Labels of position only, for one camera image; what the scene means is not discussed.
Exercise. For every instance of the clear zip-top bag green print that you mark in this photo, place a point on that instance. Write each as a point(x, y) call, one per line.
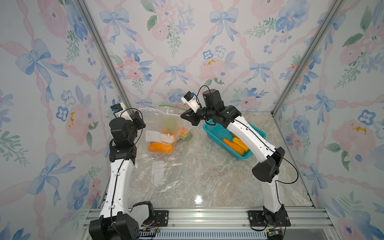
point(174, 124)

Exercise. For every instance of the teal plastic basket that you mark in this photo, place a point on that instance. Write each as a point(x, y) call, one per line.
point(217, 133)

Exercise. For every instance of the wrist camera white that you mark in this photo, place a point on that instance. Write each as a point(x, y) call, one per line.
point(120, 111)
point(192, 101)

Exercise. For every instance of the yellow mango basket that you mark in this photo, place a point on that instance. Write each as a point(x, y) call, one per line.
point(240, 143)

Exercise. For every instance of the long orange mango front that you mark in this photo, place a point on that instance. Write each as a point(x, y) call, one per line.
point(235, 147)

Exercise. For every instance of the aluminium frame rail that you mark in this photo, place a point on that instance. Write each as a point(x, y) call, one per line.
point(307, 223)

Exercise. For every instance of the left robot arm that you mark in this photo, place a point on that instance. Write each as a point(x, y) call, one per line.
point(118, 221)

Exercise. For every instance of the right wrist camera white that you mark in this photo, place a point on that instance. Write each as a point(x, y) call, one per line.
point(192, 101)

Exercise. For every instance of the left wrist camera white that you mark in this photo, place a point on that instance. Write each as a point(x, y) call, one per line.
point(120, 111)

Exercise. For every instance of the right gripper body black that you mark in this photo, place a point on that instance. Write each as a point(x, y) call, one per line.
point(201, 115)

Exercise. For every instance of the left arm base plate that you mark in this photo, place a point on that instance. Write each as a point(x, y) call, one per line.
point(146, 218)

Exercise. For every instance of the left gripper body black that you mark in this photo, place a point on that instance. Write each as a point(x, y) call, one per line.
point(138, 124)

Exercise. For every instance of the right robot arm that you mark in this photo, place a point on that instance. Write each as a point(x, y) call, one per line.
point(270, 157)

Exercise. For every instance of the clear plastic bag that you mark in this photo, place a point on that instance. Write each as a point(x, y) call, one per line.
point(153, 132)
point(165, 175)

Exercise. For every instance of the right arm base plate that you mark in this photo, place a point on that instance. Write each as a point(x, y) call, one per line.
point(268, 219)

